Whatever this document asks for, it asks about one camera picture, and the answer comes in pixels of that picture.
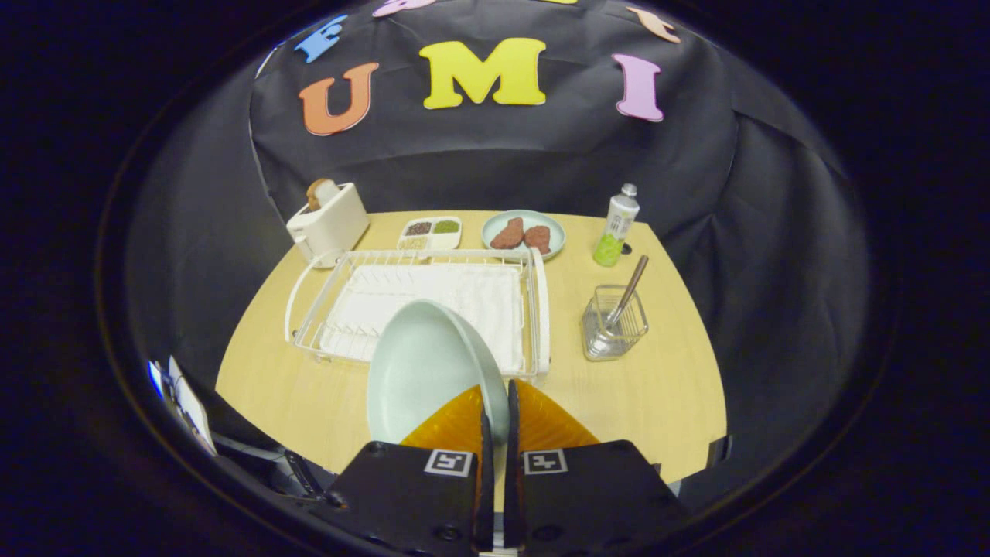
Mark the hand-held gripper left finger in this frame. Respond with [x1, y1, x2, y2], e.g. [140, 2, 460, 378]
[321, 385, 496, 554]

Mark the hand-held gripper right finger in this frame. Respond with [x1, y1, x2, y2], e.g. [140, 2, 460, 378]
[504, 379, 693, 554]

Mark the clear wire basket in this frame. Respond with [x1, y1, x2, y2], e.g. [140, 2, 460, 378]
[582, 284, 650, 362]

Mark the white wire dish rack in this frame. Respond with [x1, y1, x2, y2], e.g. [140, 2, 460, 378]
[284, 248, 551, 380]

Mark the brown handled spoon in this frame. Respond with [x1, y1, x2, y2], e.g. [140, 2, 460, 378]
[602, 255, 650, 333]

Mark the pale green meat plate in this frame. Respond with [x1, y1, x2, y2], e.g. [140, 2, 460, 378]
[481, 210, 566, 261]

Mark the white drip tray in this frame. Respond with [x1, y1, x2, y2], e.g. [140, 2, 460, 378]
[319, 263, 527, 374]

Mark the white paper sheet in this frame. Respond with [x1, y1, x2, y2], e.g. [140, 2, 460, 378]
[166, 356, 217, 457]

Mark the white divided seasoning tray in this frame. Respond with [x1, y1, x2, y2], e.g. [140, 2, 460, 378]
[398, 216, 463, 253]

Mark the green drink bottle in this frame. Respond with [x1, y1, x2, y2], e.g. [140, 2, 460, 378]
[593, 183, 640, 268]

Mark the white toaster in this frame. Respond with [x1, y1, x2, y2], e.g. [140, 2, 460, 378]
[286, 183, 370, 268]

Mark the bread slice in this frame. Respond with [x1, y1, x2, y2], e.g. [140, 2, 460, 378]
[306, 178, 340, 211]

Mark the black backdrop cloth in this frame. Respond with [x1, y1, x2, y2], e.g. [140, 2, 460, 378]
[124, 0, 875, 496]

